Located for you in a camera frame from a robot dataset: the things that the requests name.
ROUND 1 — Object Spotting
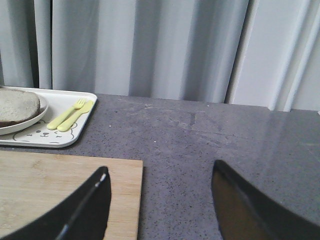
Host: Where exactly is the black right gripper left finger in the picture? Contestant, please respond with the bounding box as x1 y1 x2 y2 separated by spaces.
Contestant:
1 166 111 240

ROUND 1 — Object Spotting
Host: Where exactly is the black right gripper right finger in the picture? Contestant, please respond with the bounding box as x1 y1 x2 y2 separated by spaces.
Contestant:
211 160 320 240

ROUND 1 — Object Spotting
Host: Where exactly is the white round plate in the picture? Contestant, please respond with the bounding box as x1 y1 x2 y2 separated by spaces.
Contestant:
0 95 49 136

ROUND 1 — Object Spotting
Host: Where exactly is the bread slice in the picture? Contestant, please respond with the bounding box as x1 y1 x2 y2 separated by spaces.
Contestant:
0 89 40 128

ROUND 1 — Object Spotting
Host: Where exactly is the white rectangular tray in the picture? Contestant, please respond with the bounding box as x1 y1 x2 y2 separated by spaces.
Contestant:
0 85 98 149

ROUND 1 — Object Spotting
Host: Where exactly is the wooden cutting board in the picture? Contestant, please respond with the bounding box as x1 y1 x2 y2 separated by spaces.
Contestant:
0 150 143 240

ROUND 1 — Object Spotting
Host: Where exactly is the yellow plastic knife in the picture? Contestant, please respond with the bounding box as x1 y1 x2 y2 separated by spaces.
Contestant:
57 100 94 132

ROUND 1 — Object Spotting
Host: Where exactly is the yellow plastic fork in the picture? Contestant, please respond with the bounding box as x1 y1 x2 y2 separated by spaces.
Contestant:
46 98 86 130

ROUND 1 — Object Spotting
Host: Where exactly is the grey curtain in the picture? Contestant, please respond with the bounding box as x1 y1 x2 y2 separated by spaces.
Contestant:
0 0 320 112

